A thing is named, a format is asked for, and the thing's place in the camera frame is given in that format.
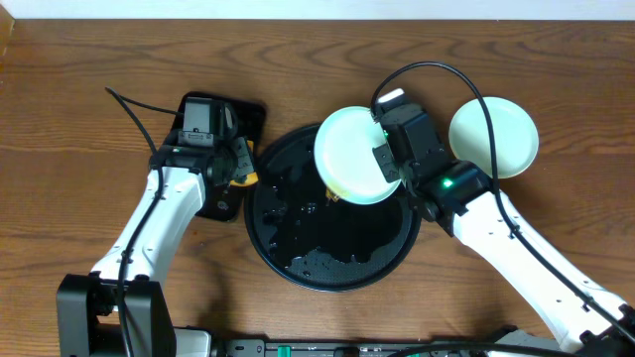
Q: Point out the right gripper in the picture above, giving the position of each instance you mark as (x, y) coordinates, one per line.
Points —
(387, 165)

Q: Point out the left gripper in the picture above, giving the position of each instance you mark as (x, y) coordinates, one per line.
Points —
(243, 162)

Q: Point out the orange sponge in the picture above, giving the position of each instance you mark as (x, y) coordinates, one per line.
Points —
(245, 173)

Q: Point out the mint plate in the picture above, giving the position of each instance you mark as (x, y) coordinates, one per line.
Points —
(515, 133)
(343, 153)

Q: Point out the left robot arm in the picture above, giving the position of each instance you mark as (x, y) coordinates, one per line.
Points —
(119, 309)

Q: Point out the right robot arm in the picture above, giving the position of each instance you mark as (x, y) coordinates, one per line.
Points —
(469, 205)

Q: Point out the rectangular black tray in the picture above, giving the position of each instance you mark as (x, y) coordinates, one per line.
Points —
(221, 203)

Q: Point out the round black tray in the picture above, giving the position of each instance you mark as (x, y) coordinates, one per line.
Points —
(322, 245)

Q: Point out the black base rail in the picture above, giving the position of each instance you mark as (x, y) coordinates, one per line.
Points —
(347, 348)

